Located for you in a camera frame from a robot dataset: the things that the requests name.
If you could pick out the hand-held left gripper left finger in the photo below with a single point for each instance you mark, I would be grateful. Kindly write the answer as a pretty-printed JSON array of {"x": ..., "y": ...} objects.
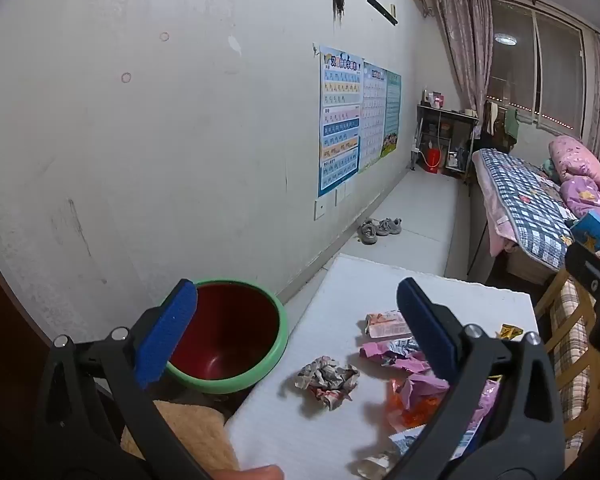
[{"x": 169, "y": 330}]

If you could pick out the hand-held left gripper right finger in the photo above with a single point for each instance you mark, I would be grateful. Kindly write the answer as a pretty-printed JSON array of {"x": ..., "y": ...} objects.
[{"x": 425, "y": 330}]

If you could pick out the pink white snack wrapper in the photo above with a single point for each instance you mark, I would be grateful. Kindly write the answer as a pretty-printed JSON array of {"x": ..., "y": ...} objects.
[
  {"x": 385, "y": 325},
  {"x": 480, "y": 400}
]

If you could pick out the pink foil wrapper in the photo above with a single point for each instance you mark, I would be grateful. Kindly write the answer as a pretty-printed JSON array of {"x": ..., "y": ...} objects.
[{"x": 380, "y": 350}]

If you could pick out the green bin with red inside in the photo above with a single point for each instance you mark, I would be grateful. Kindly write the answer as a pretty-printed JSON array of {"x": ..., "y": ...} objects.
[{"x": 229, "y": 330}]

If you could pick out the orange plastic wrapper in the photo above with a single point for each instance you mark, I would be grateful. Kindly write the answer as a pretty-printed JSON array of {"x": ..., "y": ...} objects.
[{"x": 415, "y": 405}]

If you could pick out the newspaper ball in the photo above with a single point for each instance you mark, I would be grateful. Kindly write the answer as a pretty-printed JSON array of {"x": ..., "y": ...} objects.
[{"x": 325, "y": 380}]

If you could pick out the plaid chair cushion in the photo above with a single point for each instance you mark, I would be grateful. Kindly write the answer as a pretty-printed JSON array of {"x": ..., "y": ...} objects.
[{"x": 572, "y": 340}]

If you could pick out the wooden chair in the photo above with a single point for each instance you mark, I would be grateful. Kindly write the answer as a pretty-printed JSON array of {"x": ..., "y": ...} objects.
[{"x": 555, "y": 290}]

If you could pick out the blue small box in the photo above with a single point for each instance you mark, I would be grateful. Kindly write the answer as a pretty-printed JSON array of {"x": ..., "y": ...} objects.
[{"x": 592, "y": 230}]

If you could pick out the gold candy wrapper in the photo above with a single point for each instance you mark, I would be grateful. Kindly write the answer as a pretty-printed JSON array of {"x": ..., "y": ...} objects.
[{"x": 510, "y": 332}]

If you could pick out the purple star quilt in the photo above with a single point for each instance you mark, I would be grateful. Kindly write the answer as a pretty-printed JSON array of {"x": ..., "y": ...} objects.
[{"x": 590, "y": 197}]

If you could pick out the white blue wrapper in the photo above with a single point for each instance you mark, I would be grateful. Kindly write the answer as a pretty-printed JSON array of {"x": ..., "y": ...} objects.
[{"x": 405, "y": 442}]

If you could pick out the pink bed sheet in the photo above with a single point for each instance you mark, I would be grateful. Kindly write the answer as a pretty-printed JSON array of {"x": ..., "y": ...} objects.
[{"x": 497, "y": 220}]

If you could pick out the clear plastic wrapper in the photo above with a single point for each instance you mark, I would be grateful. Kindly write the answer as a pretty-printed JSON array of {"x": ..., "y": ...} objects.
[{"x": 372, "y": 465}]

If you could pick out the pink pillow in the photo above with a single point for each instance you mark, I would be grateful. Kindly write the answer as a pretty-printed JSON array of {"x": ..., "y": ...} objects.
[{"x": 575, "y": 157}]

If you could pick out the dark brown wooden cabinet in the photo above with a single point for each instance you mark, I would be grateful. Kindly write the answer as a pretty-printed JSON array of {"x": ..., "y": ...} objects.
[{"x": 4, "y": 360}]

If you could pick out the red bucket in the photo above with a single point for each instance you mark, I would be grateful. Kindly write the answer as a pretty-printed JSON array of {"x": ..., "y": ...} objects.
[{"x": 433, "y": 160}]

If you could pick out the green hanging cloth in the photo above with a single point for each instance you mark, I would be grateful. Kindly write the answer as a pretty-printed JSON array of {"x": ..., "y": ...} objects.
[{"x": 511, "y": 122}]

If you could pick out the dark hanging clothes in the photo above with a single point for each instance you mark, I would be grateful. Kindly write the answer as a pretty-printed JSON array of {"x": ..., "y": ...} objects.
[{"x": 492, "y": 117}]

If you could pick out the black metal shelf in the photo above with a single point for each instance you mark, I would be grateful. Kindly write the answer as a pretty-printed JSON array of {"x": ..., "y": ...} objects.
[{"x": 447, "y": 112}]

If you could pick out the window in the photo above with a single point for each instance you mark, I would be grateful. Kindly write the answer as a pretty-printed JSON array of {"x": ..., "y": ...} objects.
[{"x": 555, "y": 70}]

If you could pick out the white double wall plate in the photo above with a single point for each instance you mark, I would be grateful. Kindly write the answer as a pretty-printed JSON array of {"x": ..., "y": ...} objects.
[{"x": 343, "y": 195}]

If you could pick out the white wall socket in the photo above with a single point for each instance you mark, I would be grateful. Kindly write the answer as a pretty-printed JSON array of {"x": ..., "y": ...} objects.
[{"x": 320, "y": 209}]

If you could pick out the pale chart wall poster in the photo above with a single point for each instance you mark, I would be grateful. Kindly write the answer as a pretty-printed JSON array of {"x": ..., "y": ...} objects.
[{"x": 372, "y": 115}]

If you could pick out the blue bordered wall poster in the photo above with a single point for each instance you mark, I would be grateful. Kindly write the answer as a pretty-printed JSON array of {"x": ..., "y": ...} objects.
[{"x": 340, "y": 125}]

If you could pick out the green bordered wall poster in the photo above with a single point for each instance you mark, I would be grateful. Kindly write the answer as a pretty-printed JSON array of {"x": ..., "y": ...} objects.
[{"x": 392, "y": 110}]

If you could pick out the black wall bar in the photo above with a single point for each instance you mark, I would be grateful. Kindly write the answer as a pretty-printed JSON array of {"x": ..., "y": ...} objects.
[{"x": 381, "y": 8}]

